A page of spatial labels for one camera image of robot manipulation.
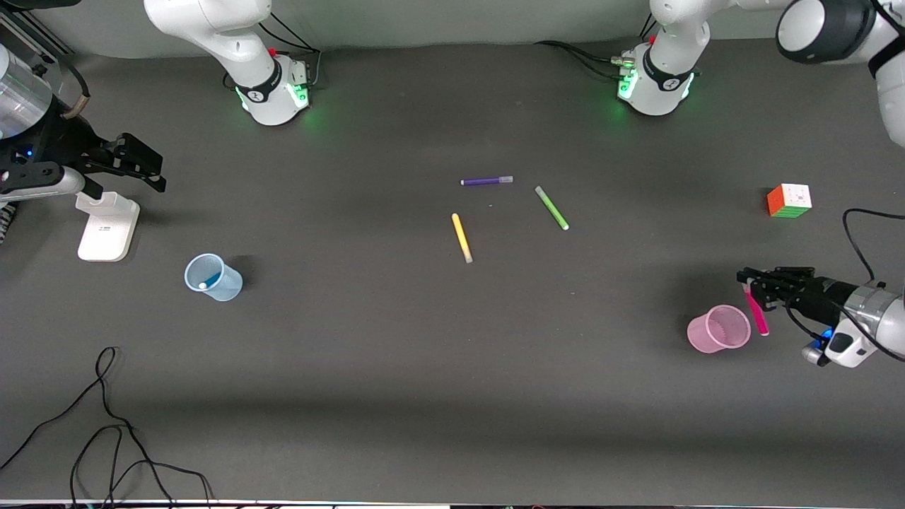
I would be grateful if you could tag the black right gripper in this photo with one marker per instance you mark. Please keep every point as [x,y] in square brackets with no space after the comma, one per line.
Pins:
[65,146]

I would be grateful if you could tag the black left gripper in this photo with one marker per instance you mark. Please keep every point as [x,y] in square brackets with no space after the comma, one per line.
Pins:
[820,293]

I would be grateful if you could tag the pink marker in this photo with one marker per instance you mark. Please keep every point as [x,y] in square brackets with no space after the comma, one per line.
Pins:
[758,314]

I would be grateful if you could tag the blue marker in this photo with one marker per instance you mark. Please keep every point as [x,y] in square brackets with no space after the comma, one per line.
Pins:
[208,281]

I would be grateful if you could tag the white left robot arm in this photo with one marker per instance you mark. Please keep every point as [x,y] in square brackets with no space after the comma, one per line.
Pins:
[664,71]

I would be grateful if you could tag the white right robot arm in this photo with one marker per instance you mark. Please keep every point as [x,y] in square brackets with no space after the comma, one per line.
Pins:
[233,49]

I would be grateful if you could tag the pink plastic cup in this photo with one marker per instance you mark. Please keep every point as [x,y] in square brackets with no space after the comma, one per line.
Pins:
[720,331]

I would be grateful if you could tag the colourful puzzle cube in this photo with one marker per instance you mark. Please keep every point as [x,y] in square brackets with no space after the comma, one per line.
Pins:
[789,201]

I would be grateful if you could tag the patterned grey cloth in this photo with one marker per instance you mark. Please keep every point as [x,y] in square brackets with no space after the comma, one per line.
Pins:
[6,223]

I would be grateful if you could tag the blue plastic cup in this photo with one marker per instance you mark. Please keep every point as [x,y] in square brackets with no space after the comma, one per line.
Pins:
[220,283]

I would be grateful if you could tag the green marker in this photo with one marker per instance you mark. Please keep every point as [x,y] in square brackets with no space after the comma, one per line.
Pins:
[551,208]

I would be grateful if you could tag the purple marker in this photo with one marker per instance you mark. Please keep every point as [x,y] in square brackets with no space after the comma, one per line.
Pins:
[486,181]

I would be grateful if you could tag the yellow marker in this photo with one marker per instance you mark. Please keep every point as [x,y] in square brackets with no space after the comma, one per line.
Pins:
[462,238]

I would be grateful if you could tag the aluminium frame rail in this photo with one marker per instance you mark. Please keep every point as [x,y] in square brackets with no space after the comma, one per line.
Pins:
[42,35]

